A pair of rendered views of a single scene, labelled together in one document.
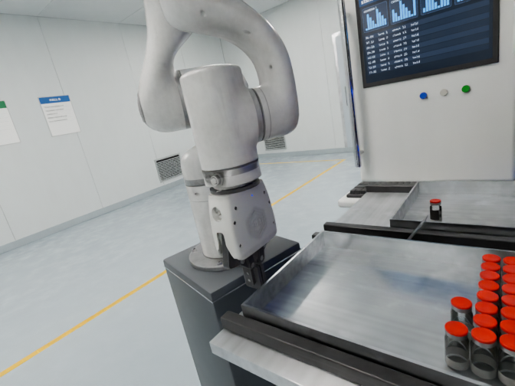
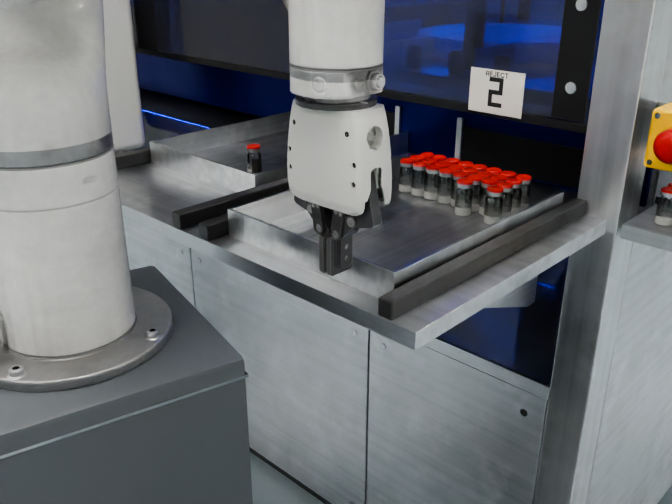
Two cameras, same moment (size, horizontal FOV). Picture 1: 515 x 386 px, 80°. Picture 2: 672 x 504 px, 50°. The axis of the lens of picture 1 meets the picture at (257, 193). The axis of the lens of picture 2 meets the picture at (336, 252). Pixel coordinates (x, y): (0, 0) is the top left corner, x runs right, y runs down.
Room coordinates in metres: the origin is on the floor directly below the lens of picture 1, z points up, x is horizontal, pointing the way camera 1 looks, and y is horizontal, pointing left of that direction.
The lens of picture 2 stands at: (0.41, 0.69, 1.21)
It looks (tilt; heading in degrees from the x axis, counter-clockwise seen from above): 23 degrees down; 273
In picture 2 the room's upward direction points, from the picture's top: straight up
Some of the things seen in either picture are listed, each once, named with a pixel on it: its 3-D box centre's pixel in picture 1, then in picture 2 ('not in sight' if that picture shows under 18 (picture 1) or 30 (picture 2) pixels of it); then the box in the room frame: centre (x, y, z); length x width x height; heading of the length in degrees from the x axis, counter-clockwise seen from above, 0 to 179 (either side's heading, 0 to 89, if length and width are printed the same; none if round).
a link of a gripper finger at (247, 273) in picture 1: (246, 273); (348, 244); (0.43, 0.04, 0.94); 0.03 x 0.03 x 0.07; 49
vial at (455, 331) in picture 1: (456, 345); (493, 205); (0.26, -0.17, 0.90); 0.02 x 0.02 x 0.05
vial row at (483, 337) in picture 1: (487, 305); (452, 187); (0.30, -0.24, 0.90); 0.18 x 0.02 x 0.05; 139
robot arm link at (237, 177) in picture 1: (231, 174); (338, 80); (0.44, 0.03, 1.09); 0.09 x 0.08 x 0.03; 139
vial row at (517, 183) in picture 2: (512, 311); (462, 184); (0.29, -0.26, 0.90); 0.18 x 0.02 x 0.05; 139
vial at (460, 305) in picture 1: (461, 318); (463, 197); (0.29, -0.20, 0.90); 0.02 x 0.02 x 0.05
